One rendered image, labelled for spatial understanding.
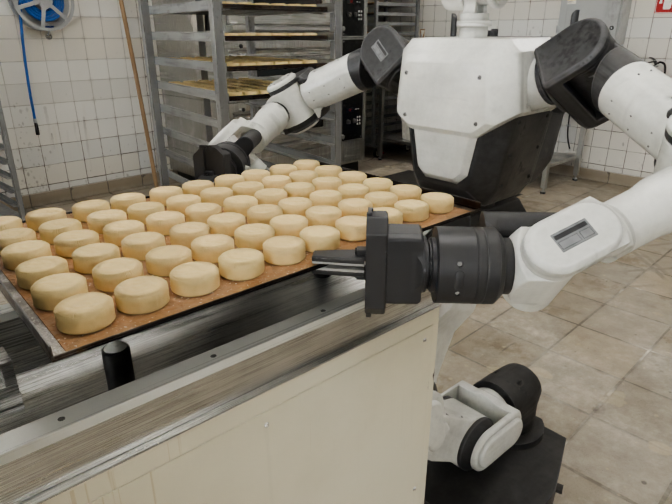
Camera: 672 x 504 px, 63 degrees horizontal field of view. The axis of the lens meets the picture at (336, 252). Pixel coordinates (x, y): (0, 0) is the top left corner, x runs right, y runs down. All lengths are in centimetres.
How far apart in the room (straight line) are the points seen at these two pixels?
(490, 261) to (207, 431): 37
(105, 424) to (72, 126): 426
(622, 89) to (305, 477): 71
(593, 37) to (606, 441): 144
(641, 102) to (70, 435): 80
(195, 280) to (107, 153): 437
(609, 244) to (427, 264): 19
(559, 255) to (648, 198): 15
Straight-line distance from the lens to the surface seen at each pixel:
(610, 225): 65
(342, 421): 82
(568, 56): 97
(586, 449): 203
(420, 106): 108
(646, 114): 86
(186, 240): 69
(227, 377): 66
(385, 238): 59
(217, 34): 179
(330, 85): 130
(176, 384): 62
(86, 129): 483
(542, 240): 61
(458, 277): 60
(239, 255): 61
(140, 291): 55
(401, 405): 92
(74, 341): 53
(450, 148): 106
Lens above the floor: 124
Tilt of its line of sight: 22 degrees down
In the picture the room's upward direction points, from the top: straight up
